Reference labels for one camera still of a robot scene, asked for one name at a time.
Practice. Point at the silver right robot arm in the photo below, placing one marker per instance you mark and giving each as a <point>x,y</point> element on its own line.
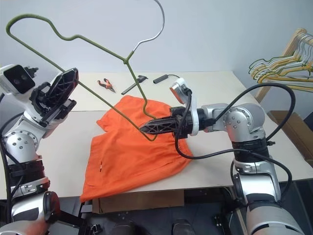
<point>247,117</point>

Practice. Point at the black L-shaped tool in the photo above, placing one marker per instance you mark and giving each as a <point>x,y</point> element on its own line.
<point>129,88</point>

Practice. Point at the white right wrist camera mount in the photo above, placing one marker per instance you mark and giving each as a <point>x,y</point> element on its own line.
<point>196,131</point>

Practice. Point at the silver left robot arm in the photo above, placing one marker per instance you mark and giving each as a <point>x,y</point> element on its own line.
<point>19,144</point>

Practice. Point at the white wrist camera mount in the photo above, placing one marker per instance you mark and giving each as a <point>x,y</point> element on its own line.
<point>196,131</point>
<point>14,78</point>

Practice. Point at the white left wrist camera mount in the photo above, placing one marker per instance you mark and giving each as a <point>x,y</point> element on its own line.
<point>14,78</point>

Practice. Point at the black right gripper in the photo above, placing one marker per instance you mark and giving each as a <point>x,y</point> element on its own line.
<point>182,124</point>

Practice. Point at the orange shorts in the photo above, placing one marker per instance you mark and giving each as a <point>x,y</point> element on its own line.
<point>127,159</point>

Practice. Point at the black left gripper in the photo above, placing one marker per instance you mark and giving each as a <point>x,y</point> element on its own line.
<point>42,105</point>

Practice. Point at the wooden hanger rack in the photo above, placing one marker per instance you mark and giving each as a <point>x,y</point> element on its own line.
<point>291,42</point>

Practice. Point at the dark rounded shape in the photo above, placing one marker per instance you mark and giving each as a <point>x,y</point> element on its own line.
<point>183,226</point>

